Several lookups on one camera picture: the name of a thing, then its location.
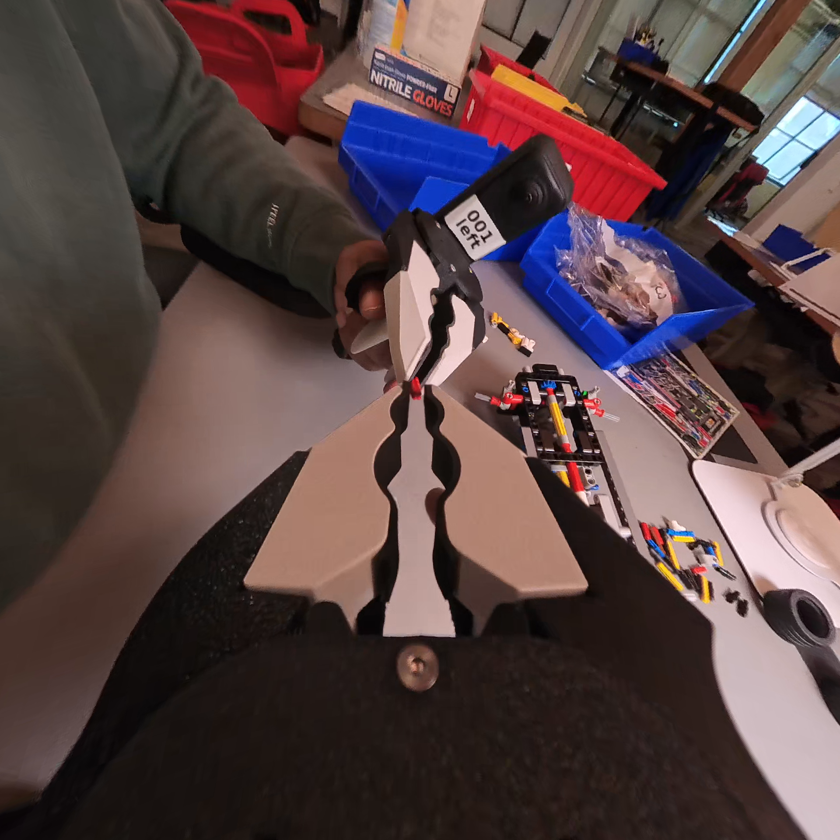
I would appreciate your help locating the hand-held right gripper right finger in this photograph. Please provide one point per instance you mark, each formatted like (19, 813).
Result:
(518, 518)

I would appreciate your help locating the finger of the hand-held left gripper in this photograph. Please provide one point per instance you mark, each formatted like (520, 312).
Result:
(410, 315)
(463, 338)

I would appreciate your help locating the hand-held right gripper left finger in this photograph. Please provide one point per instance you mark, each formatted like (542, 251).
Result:
(315, 518)

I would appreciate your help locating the person's left forearm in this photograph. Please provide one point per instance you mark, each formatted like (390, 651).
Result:
(262, 197)

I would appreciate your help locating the yellow and black lego piece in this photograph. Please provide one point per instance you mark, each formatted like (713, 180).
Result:
(505, 327)

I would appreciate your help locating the small white lego piece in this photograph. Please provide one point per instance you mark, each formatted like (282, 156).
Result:
(526, 341)

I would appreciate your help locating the lego chassis assembly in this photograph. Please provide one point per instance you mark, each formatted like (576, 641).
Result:
(558, 420)

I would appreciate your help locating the pile of loose lego pieces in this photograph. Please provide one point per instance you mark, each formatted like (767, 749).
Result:
(682, 551)

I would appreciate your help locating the lego instruction booklet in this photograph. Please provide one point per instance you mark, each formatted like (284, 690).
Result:
(682, 403)

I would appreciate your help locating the small black lego connector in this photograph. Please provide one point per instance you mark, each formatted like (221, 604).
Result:
(735, 600)

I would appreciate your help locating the person's left hand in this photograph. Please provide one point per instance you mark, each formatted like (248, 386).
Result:
(371, 305)

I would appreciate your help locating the red plastic bin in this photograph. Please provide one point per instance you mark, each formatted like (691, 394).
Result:
(590, 157)

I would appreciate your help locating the yellow flat item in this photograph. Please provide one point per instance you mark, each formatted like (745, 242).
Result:
(531, 88)

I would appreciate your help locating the blue bin with plastic bag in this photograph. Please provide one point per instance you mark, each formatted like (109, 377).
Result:
(590, 315)

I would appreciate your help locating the clear plastic bag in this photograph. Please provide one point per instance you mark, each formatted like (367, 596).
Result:
(623, 282)

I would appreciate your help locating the blue glove box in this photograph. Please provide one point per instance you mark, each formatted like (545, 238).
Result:
(413, 82)

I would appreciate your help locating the wooden background table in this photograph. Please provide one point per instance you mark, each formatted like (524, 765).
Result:
(682, 85)

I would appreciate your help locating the wipes container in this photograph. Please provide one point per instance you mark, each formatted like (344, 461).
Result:
(380, 23)

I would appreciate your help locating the white desk lamp base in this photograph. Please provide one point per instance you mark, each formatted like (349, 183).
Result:
(735, 505)

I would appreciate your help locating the red chair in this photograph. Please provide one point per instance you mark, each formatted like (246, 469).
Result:
(741, 184)

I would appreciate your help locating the small blue bin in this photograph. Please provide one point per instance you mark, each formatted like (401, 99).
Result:
(787, 239)

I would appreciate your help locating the black rubber tyre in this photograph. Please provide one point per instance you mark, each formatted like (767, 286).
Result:
(787, 607)

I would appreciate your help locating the person's green sweatshirt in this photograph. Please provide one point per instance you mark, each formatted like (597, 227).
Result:
(65, 295)

